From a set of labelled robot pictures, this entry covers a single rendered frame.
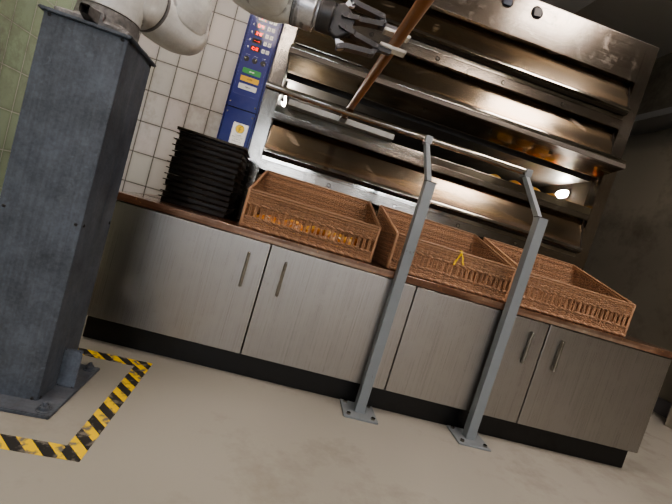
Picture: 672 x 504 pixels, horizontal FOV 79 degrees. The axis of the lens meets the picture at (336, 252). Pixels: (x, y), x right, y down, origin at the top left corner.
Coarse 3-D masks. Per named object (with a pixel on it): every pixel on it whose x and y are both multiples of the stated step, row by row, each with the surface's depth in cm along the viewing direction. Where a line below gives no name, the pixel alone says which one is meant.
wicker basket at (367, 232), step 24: (264, 192) 160; (288, 192) 204; (312, 192) 206; (336, 192) 208; (288, 216) 202; (312, 216) 163; (336, 216) 163; (360, 216) 208; (312, 240) 164; (336, 240) 164; (360, 240) 202
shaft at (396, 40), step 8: (416, 0) 81; (424, 0) 78; (432, 0) 78; (416, 8) 82; (424, 8) 81; (408, 16) 87; (416, 16) 85; (400, 24) 93; (408, 24) 89; (416, 24) 89; (400, 32) 94; (408, 32) 93; (392, 40) 100; (400, 40) 97; (384, 56) 110; (392, 56) 109; (376, 64) 118; (384, 64) 115; (376, 72) 122; (368, 80) 132; (360, 88) 144; (368, 88) 140; (360, 96) 151; (352, 104) 165
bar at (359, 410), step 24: (312, 96) 170; (384, 120) 174; (504, 168) 182; (432, 192) 155; (528, 192) 175; (408, 240) 156; (528, 240) 164; (408, 264) 157; (528, 264) 162; (384, 312) 160; (504, 312) 166; (384, 336) 159; (504, 336) 164; (360, 384) 164; (480, 384) 168; (360, 408) 161; (480, 408) 166; (456, 432) 170
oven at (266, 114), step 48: (288, 48) 202; (432, 48) 208; (288, 96) 245; (336, 96) 217; (528, 96) 216; (432, 144) 256; (480, 144) 226; (624, 144) 224; (240, 192) 207; (384, 192) 221; (576, 192) 243
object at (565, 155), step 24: (288, 72) 208; (312, 72) 201; (336, 72) 194; (360, 72) 192; (384, 96) 204; (408, 96) 198; (432, 120) 216; (456, 120) 208; (480, 120) 202; (504, 144) 220; (528, 144) 212; (552, 144) 205; (576, 168) 225; (600, 168) 217; (624, 168) 210
